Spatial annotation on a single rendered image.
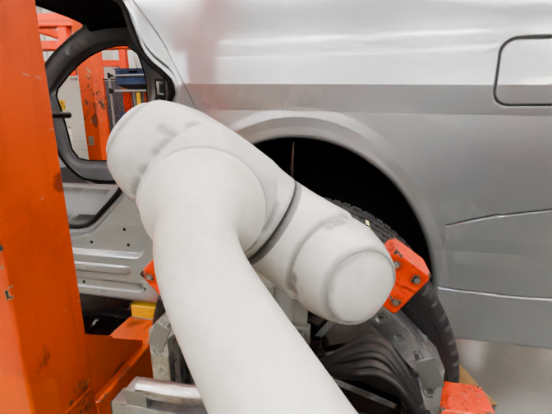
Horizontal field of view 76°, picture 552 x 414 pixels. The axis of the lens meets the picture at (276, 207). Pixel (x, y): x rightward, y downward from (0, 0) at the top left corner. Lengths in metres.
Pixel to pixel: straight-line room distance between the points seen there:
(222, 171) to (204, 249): 0.09
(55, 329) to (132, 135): 0.64
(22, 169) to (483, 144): 1.01
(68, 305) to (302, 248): 0.67
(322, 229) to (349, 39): 0.73
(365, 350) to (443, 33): 0.76
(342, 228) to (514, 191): 0.79
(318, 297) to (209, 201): 0.13
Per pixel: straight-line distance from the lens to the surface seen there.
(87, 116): 4.14
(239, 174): 0.27
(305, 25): 1.02
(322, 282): 0.31
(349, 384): 0.85
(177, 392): 0.55
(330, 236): 0.32
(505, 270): 1.13
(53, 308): 0.88
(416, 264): 0.60
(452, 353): 0.79
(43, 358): 0.90
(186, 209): 0.23
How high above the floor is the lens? 1.36
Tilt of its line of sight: 14 degrees down
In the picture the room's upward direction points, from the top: straight up
